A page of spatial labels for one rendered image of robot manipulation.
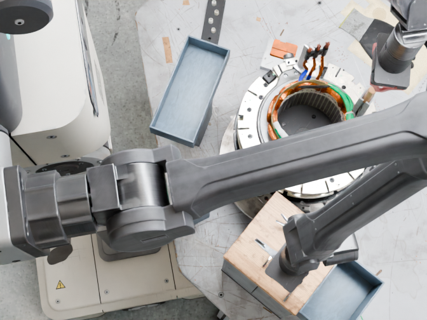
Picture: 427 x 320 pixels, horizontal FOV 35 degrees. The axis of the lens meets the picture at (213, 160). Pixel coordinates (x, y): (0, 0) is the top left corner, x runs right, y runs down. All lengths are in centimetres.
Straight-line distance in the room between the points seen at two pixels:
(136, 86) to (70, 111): 189
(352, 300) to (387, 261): 27
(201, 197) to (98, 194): 11
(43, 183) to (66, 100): 15
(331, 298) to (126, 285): 91
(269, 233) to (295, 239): 39
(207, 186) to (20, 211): 20
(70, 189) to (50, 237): 6
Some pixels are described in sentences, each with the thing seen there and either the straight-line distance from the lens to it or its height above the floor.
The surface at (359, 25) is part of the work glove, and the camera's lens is 201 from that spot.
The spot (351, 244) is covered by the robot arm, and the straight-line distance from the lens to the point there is 118.
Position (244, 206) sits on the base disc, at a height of 80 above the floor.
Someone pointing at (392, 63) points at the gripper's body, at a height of 144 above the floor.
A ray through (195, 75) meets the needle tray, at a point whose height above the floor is 103.
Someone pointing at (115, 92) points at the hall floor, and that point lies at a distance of 274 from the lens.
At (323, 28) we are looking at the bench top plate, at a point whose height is 78.
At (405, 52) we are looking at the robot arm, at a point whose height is 149.
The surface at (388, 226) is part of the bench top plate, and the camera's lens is 185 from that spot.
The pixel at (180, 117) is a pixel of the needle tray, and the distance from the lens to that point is 160.
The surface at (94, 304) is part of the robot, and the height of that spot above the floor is 26.
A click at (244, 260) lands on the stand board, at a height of 106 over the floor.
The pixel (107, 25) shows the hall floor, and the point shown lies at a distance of 287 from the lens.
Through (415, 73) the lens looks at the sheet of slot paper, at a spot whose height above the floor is 78.
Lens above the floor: 254
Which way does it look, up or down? 75 degrees down
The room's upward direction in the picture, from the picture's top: 4 degrees clockwise
